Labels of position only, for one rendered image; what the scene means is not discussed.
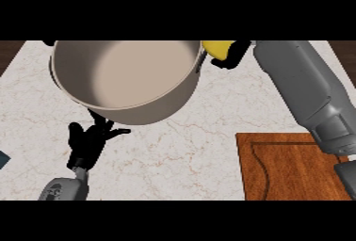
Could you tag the brown wooden cutting board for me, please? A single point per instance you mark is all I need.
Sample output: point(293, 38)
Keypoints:
point(291, 169)

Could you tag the dark blue-grey object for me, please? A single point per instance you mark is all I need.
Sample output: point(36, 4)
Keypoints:
point(3, 158)

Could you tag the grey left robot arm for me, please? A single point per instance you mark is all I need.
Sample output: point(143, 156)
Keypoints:
point(65, 188)

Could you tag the yellow lemon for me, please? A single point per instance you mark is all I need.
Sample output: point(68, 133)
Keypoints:
point(217, 48)

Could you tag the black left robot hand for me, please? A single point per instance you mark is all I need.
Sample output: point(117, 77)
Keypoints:
point(87, 141)

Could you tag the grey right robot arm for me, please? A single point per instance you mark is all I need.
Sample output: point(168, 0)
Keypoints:
point(306, 91)

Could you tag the beige metal pot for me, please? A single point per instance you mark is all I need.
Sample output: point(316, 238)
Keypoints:
point(139, 78)

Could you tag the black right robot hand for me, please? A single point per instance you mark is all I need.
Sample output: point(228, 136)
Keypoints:
point(233, 56)

